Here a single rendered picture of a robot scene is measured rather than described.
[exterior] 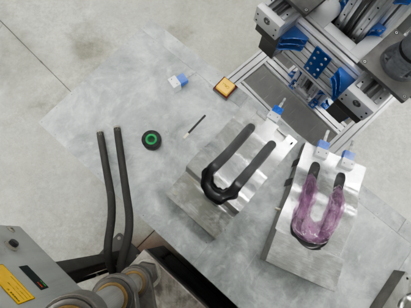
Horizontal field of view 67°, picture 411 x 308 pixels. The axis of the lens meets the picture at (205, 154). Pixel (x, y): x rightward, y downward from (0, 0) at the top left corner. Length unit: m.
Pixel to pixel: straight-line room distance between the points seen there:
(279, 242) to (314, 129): 1.07
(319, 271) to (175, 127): 0.79
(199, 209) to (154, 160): 0.29
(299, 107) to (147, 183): 1.21
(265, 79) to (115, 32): 1.21
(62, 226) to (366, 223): 1.74
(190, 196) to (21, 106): 1.66
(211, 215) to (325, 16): 0.97
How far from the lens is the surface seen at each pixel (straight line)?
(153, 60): 1.50
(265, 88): 2.13
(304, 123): 2.10
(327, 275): 1.25
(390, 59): 1.36
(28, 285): 0.87
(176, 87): 1.37
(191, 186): 1.22
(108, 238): 1.21
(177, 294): 1.30
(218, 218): 1.21
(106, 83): 1.49
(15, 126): 2.53
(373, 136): 2.51
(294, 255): 1.21
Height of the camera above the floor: 2.07
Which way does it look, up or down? 75 degrees down
